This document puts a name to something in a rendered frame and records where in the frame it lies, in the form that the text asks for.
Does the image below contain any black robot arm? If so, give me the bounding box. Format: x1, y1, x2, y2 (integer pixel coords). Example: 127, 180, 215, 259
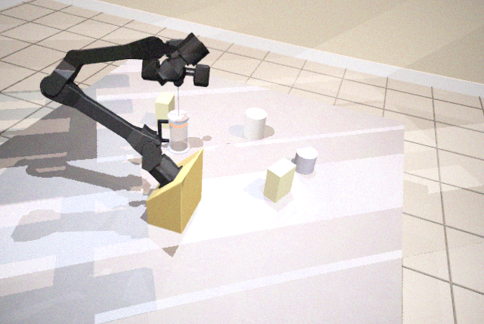
40, 33, 209, 188

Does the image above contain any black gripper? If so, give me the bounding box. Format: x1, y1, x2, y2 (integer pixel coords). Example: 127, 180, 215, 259
141, 60, 210, 87

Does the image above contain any white cylinder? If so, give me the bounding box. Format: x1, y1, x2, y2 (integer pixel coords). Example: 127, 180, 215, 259
294, 146, 318, 175
244, 107, 267, 140

